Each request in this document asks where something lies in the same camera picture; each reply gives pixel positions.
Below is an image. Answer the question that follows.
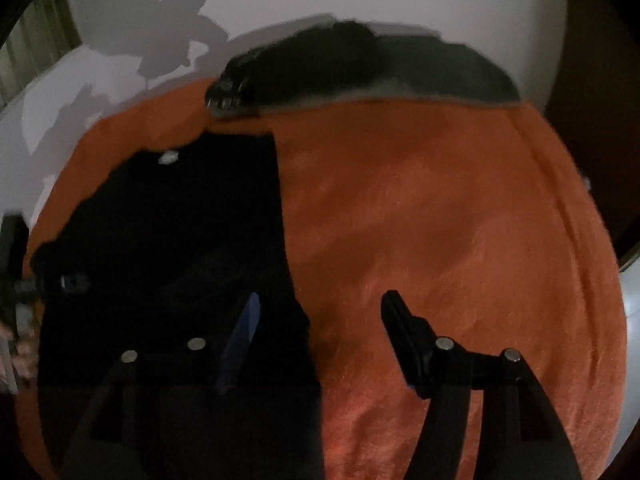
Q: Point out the black t-shirt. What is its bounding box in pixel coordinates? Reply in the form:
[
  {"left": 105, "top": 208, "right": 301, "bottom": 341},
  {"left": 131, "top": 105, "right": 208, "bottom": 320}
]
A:
[{"left": 30, "top": 132, "right": 324, "bottom": 479}]

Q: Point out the folded camouflage clothes stack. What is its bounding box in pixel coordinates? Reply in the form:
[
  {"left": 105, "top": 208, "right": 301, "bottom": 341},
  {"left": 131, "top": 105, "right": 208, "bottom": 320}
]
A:
[{"left": 204, "top": 21, "right": 386, "bottom": 116}]

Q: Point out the person's left hand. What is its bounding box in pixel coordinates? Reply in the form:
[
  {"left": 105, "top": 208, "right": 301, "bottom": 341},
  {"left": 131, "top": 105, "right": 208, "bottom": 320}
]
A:
[{"left": 1, "top": 321, "right": 40, "bottom": 382}]

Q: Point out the orange fleece bed blanket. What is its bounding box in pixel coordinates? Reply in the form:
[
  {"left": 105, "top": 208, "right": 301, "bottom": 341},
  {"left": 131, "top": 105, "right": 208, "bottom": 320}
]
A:
[{"left": 27, "top": 86, "right": 626, "bottom": 479}]

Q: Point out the beige curtain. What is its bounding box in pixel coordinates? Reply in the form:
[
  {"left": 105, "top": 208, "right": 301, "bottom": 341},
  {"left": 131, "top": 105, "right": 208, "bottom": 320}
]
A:
[{"left": 1, "top": 0, "right": 81, "bottom": 110}]

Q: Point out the grey folded mat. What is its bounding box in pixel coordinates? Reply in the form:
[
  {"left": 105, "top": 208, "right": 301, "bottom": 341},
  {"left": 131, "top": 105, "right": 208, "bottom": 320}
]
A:
[{"left": 309, "top": 34, "right": 522, "bottom": 111}]

